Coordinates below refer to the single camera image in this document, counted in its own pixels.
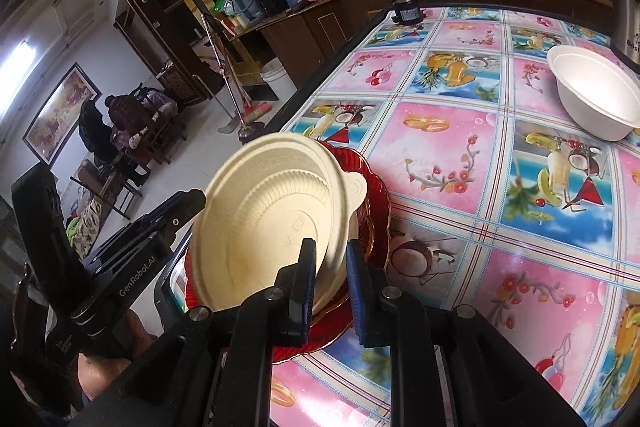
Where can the clear water jug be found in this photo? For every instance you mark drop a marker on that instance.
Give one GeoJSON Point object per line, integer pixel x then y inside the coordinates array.
{"type": "Point", "coordinates": [247, 4]}

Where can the small red scalloped plate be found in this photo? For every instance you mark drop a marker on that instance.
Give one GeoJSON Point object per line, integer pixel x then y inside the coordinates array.
{"type": "Point", "coordinates": [366, 232]}

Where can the large red scalloped plate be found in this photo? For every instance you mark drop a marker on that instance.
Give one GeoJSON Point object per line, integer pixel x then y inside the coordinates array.
{"type": "Point", "coordinates": [325, 338]}

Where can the fluorescent ceiling light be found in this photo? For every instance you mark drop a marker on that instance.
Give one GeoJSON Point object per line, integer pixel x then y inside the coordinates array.
{"type": "Point", "coordinates": [17, 77]}

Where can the wooden chair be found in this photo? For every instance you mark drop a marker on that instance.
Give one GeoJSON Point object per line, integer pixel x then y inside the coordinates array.
{"type": "Point", "coordinates": [165, 137]}

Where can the small black electric motor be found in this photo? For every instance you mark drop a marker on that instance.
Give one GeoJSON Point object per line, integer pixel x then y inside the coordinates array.
{"type": "Point", "coordinates": [406, 13]}

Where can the flat mop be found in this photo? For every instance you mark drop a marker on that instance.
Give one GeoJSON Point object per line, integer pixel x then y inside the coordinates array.
{"type": "Point", "coordinates": [229, 126]}

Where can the mop with metal pole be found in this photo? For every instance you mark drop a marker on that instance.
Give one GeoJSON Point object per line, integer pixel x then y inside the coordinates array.
{"type": "Point", "coordinates": [252, 129]}

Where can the beige ribbed bowl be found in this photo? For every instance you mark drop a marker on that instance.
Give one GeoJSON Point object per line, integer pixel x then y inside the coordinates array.
{"type": "Point", "coordinates": [260, 217]}

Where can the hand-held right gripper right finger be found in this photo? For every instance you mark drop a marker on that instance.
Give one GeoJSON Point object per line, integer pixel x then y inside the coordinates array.
{"type": "Point", "coordinates": [359, 302]}

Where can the white bucket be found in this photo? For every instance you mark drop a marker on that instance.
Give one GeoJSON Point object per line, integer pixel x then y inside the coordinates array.
{"type": "Point", "coordinates": [277, 82]}

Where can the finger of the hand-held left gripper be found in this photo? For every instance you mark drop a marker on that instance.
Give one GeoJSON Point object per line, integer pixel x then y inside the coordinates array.
{"type": "Point", "coordinates": [165, 214]}

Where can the white bowl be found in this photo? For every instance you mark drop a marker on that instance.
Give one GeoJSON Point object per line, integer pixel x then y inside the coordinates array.
{"type": "Point", "coordinates": [590, 107]}

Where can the framed wall picture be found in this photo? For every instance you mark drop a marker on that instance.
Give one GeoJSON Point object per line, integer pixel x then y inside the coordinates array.
{"type": "Point", "coordinates": [57, 117]}

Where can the wooden low cabinet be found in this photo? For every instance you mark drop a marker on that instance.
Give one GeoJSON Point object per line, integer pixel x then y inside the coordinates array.
{"type": "Point", "coordinates": [310, 37]}

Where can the printed floral tablecloth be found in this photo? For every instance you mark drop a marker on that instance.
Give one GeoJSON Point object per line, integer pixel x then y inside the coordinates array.
{"type": "Point", "coordinates": [475, 207]}

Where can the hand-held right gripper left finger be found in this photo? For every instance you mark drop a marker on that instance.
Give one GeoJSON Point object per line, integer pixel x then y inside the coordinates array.
{"type": "Point", "coordinates": [306, 297]}

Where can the striped cloth pile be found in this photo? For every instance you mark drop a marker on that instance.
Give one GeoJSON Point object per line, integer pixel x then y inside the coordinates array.
{"type": "Point", "coordinates": [87, 227]}

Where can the person's left hand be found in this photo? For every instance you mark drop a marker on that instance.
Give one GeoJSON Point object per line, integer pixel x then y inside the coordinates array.
{"type": "Point", "coordinates": [97, 377]}

